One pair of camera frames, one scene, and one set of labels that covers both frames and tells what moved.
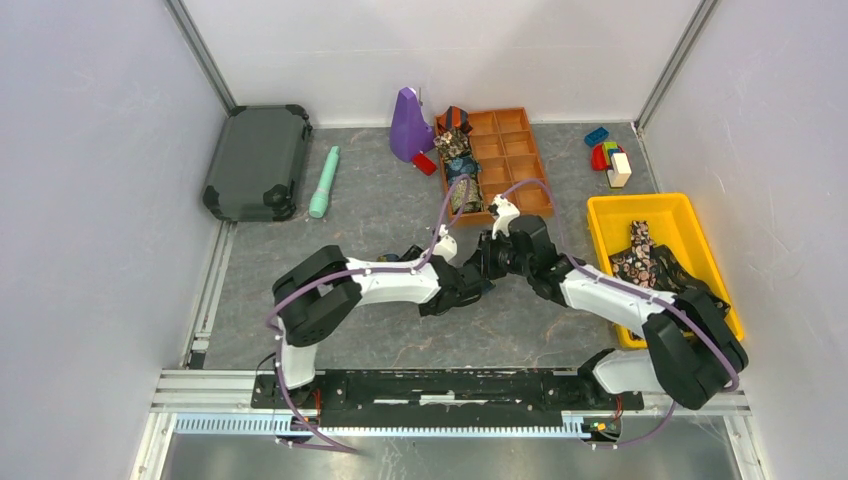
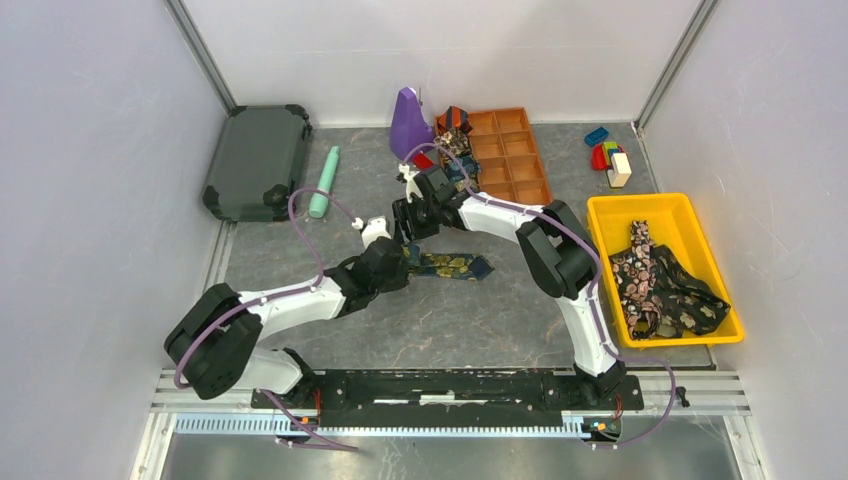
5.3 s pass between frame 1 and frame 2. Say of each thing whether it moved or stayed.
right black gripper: moved
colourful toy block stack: stayed
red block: stayed
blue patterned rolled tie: stayed
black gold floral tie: stayed
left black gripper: moved
